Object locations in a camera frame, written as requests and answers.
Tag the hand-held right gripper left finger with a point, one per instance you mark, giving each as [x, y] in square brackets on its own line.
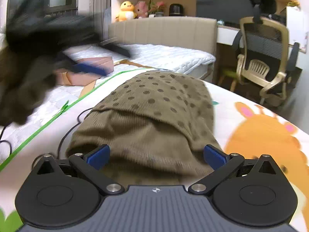
[97, 157]

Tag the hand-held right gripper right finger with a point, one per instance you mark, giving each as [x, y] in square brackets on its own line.
[214, 156]

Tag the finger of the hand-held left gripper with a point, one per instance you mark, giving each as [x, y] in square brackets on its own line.
[118, 48]
[91, 69]

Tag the olive polka dot garment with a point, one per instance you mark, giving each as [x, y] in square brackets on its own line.
[149, 106]

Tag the brown cardboard piece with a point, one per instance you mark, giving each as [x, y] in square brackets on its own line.
[77, 78]

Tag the yellow duck plush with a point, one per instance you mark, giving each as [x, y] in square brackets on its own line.
[126, 11]

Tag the pink plush toy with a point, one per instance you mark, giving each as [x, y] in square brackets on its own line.
[142, 9]

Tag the cartoon printed mat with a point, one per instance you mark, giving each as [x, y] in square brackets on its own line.
[253, 130]

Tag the grey curtain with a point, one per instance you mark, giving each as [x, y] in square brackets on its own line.
[101, 4]

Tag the beige padded headboard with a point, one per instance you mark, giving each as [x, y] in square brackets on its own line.
[169, 31]

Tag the potted plant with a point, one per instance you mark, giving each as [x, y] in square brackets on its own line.
[159, 6]

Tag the green stool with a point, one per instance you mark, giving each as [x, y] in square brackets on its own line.
[227, 73]

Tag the beige office chair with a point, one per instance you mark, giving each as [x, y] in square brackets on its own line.
[258, 69]

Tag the black monitor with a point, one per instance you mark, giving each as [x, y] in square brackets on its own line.
[217, 9]

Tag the white desk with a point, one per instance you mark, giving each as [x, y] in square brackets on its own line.
[225, 35]

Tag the yellow flowers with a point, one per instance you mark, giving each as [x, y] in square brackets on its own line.
[293, 3]

